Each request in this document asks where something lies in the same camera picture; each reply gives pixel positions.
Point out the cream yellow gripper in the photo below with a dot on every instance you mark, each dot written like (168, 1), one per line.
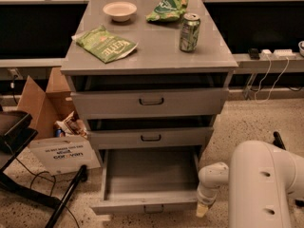
(204, 196)

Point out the grey bottom drawer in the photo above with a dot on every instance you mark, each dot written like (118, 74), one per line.
(148, 180)

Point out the grey drawer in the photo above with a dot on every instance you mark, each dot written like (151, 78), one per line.
(149, 103)
(148, 180)
(143, 138)

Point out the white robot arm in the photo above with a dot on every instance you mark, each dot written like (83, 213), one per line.
(260, 179)

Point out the grey top drawer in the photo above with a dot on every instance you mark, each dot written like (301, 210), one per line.
(149, 103)

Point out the grey middle drawer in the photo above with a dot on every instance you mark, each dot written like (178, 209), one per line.
(143, 138)

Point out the grey drawer cabinet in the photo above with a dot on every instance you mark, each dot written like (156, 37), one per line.
(156, 64)

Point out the brown cardboard box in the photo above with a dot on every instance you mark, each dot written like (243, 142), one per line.
(61, 144)

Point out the black adapter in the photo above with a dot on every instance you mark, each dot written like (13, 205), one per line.
(254, 54)

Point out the white power strip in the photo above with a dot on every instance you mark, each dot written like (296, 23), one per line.
(277, 54)

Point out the green soda can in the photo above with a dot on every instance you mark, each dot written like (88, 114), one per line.
(189, 32)

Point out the green chip bag flat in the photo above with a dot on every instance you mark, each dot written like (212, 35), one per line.
(104, 45)

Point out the green crumpled chip bag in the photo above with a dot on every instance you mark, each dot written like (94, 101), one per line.
(167, 11)

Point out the white bowl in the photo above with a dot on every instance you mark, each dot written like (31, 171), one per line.
(119, 11)

